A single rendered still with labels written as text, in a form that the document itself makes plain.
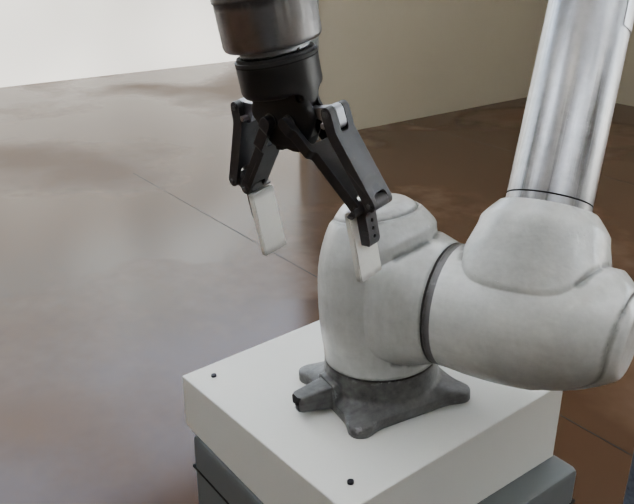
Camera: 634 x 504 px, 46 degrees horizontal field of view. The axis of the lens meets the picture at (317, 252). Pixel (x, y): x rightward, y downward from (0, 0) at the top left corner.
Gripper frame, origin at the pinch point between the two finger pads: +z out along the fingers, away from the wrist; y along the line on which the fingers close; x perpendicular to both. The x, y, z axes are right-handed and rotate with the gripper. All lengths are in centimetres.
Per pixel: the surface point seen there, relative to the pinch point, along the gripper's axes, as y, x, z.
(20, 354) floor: 218, -28, 102
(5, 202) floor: 392, -100, 95
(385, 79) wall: 356, -409, 109
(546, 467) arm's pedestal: -7, -27, 46
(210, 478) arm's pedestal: 29, 4, 42
